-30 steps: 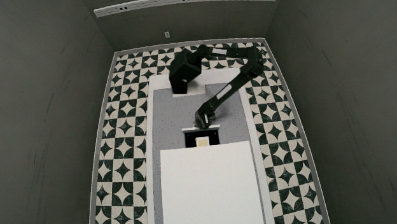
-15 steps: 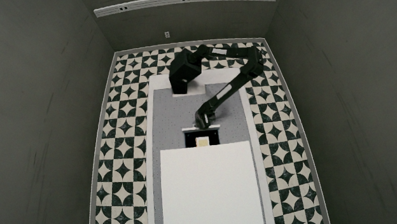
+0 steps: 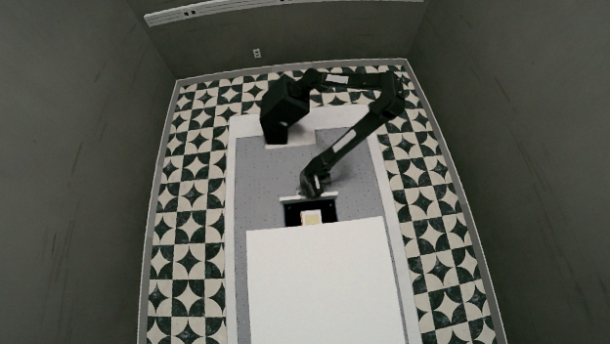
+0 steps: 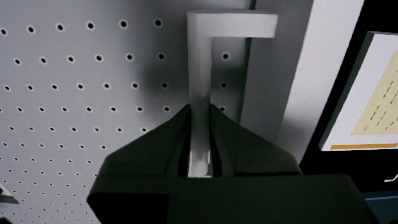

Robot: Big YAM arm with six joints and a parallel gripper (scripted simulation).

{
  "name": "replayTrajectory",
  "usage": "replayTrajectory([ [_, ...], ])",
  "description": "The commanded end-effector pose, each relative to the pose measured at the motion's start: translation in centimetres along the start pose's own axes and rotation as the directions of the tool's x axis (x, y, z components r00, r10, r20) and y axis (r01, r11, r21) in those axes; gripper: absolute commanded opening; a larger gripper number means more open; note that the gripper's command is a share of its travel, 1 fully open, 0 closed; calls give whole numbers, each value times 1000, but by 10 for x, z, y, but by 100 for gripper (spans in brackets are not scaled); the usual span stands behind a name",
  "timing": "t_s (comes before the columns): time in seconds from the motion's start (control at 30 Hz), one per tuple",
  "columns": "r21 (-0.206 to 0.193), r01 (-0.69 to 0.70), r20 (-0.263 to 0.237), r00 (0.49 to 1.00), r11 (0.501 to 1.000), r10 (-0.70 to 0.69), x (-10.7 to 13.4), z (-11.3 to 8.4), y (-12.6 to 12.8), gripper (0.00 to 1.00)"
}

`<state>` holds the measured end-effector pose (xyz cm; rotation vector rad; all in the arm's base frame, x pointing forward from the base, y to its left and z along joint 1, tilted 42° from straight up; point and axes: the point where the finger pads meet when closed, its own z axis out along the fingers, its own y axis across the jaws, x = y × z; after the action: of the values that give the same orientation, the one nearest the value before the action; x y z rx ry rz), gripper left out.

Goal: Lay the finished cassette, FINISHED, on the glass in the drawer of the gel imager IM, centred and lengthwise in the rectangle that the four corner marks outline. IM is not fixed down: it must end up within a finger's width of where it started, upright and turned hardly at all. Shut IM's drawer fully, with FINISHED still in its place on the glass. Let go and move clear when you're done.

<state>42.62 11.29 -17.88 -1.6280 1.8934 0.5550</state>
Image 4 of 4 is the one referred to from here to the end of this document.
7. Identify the grey perforated base plate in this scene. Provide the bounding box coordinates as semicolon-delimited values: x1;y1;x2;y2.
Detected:
0;0;256;224

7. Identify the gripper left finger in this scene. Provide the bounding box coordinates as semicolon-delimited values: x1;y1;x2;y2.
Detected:
97;104;191;177

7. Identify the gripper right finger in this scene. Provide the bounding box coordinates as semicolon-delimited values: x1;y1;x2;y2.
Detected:
209;104;303;177

